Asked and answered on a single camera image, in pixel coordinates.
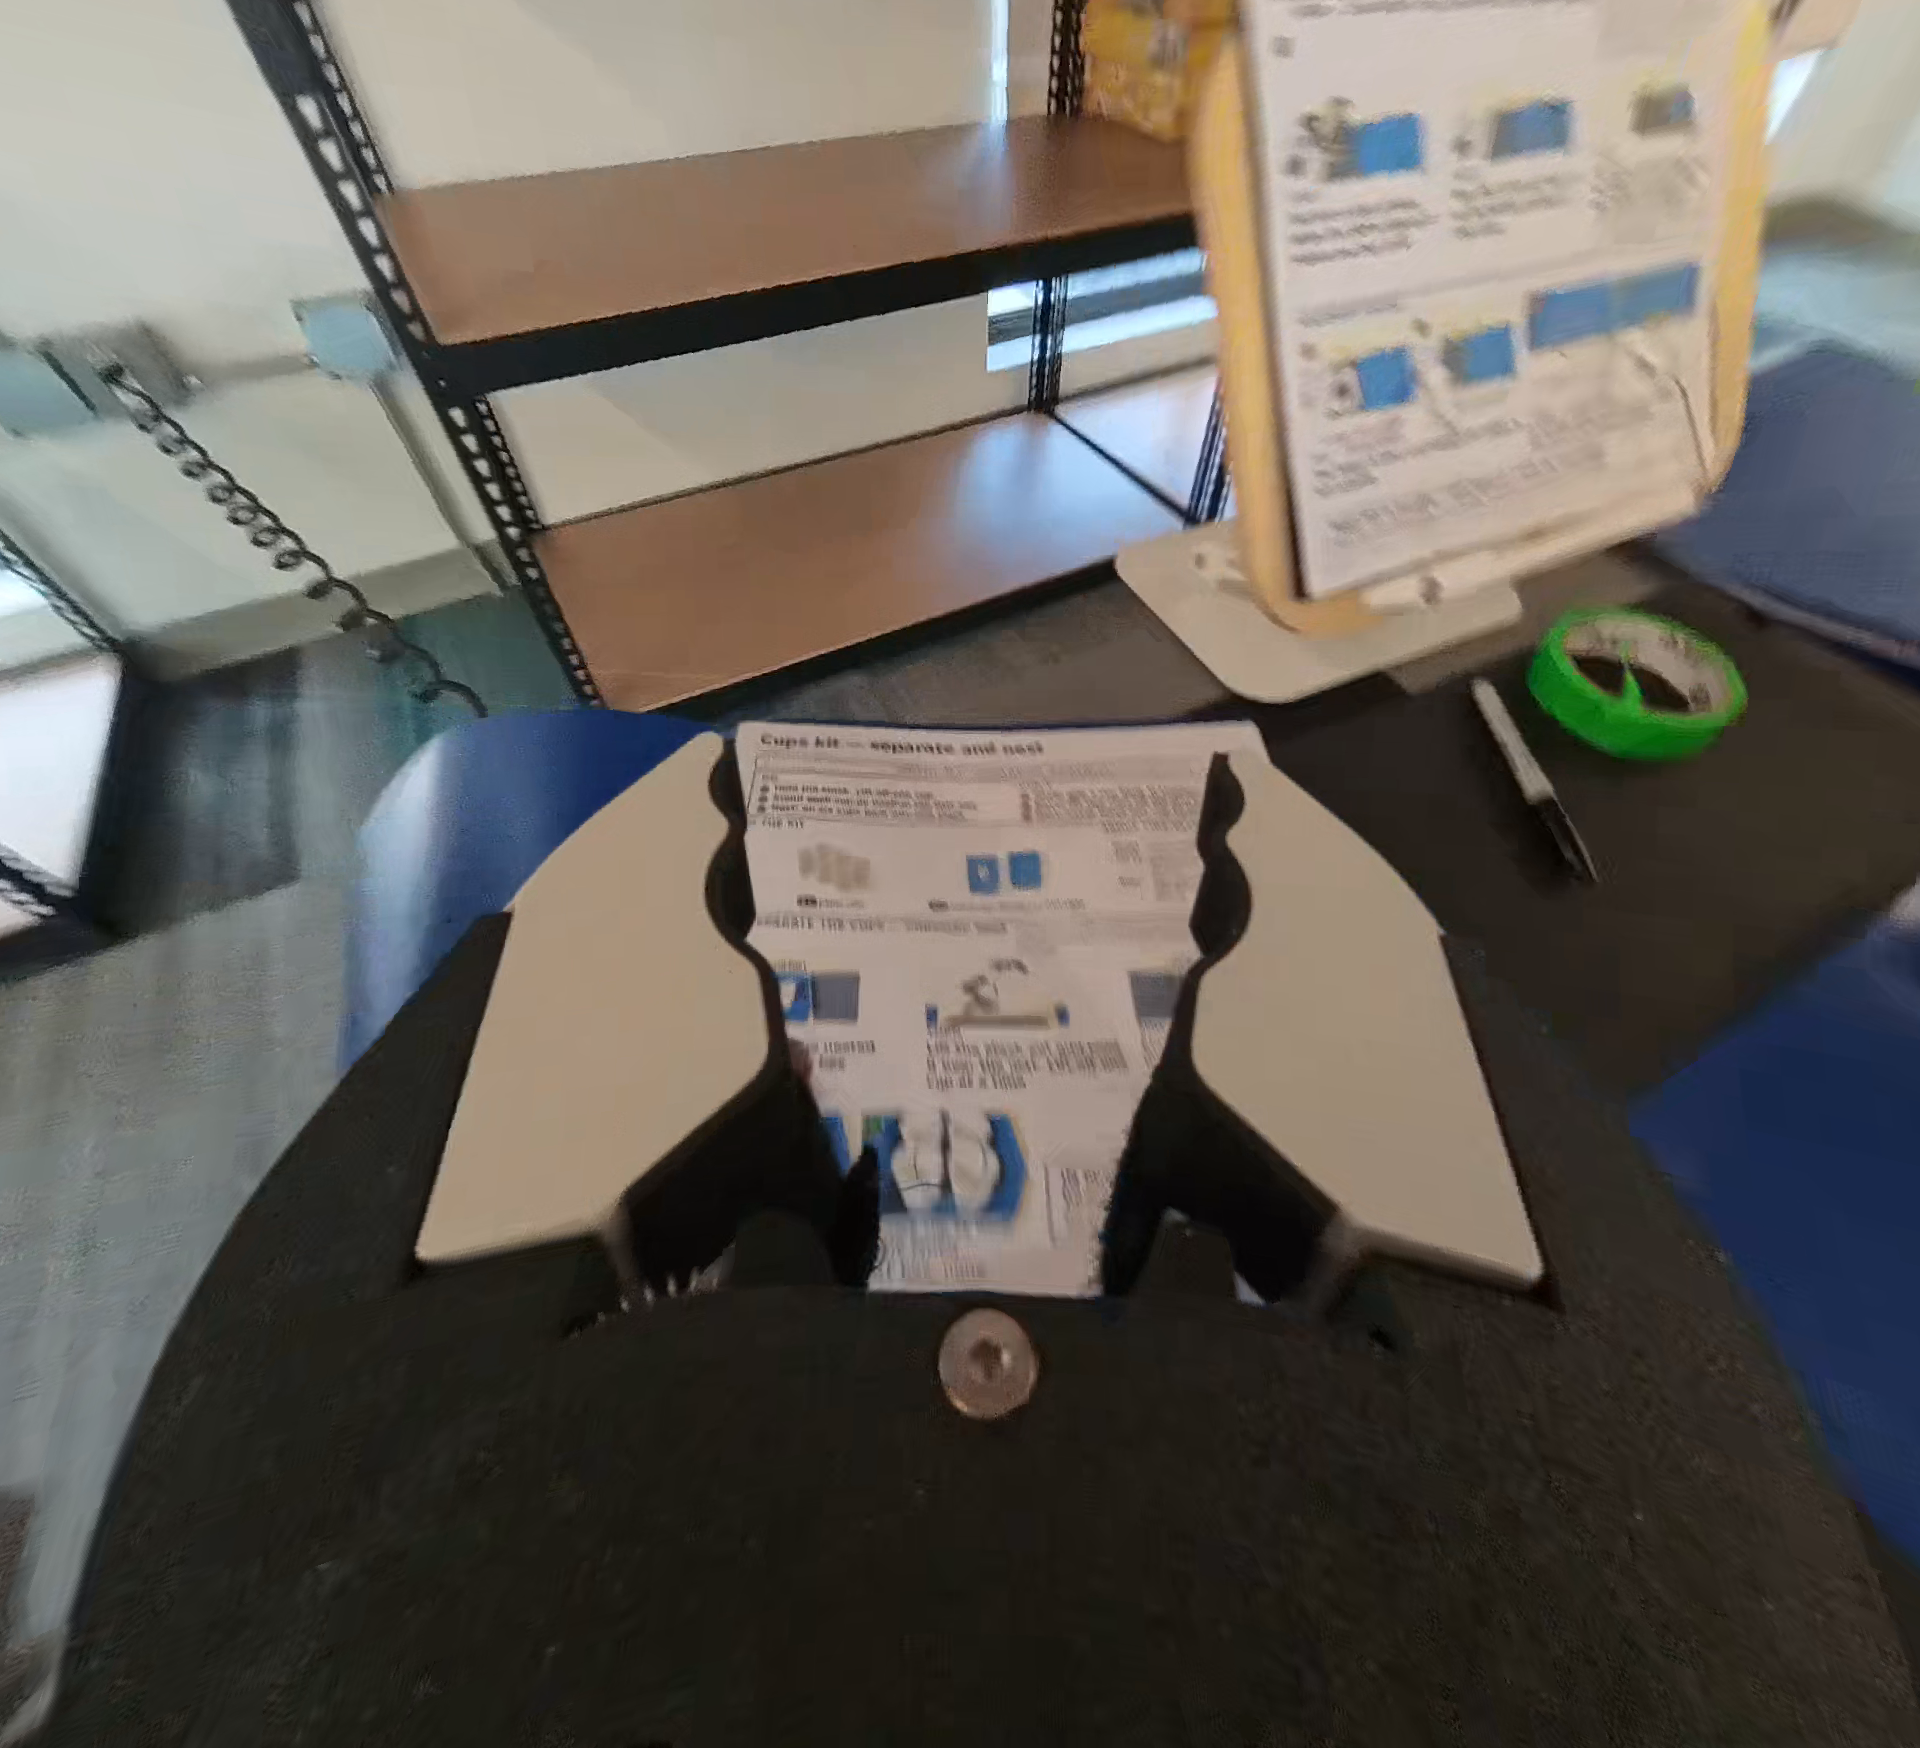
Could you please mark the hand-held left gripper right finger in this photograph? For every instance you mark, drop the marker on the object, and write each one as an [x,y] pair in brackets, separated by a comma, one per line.
[1352,1028]

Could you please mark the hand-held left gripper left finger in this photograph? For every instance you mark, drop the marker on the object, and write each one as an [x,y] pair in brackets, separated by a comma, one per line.
[571,1028]

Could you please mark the printed instruction sheet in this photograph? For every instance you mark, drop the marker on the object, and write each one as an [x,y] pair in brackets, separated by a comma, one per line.
[961,847]

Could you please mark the black desk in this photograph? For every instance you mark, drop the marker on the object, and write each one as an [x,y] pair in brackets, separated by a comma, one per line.
[1352,802]

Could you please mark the black marker pen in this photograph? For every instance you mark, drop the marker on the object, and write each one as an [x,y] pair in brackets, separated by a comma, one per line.
[1530,773]

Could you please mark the instruction sheet on wooden stand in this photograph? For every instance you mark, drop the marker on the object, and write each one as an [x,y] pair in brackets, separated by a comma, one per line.
[1319,646]

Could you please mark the green tape roll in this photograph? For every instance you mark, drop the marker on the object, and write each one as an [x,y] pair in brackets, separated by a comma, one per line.
[1561,697]

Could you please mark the bright blue folder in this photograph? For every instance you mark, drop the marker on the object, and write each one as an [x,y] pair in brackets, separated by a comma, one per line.
[1801,1178]

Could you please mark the dark blue folder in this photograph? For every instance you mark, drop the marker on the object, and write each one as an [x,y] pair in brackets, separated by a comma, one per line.
[1815,503]

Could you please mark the grey junction box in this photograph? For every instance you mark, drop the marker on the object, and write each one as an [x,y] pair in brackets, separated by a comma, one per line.
[344,333]

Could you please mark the black metal shelving rack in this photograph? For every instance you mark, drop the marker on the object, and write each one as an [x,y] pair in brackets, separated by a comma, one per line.
[749,202]

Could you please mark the yellow box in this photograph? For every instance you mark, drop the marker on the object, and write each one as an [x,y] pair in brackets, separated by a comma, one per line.
[1147,51]

